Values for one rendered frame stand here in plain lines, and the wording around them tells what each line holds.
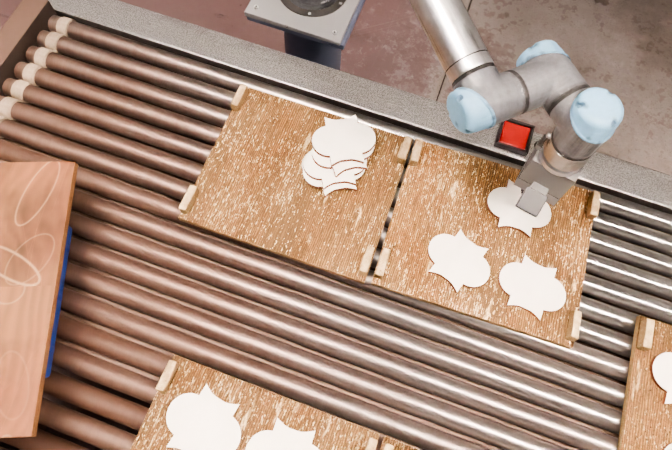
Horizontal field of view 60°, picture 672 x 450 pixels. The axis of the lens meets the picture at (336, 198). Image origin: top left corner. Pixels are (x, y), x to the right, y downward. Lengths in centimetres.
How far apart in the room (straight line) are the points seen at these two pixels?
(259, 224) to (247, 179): 11
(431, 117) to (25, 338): 94
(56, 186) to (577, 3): 245
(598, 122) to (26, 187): 102
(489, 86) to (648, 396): 68
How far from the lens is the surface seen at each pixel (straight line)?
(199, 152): 134
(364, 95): 140
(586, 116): 96
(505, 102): 96
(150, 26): 157
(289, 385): 116
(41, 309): 117
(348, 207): 124
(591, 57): 288
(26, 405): 114
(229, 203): 125
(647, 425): 130
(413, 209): 125
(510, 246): 127
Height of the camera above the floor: 208
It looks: 66 degrees down
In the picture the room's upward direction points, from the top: 5 degrees clockwise
